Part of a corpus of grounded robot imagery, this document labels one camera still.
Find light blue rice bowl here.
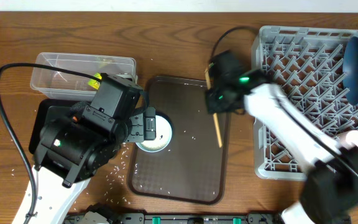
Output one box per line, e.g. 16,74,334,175
136,115,173,152

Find foil snack wrapper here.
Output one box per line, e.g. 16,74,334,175
88,73,102,90

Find pink plastic cup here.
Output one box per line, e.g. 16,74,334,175
336,130,358,149

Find wooden chopstick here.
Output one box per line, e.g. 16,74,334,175
204,63,213,90
213,113,223,148

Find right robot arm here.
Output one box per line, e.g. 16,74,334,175
205,50,358,223

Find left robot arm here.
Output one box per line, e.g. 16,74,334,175
13,73,156,223

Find grey dishwasher rack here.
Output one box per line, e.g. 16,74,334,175
251,26,358,181

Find brown plastic tray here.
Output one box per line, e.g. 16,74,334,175
128,76,230,205

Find clear plastic bin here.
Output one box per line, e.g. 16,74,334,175
30,52,138,101

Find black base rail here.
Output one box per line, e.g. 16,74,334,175
63,203,281,224

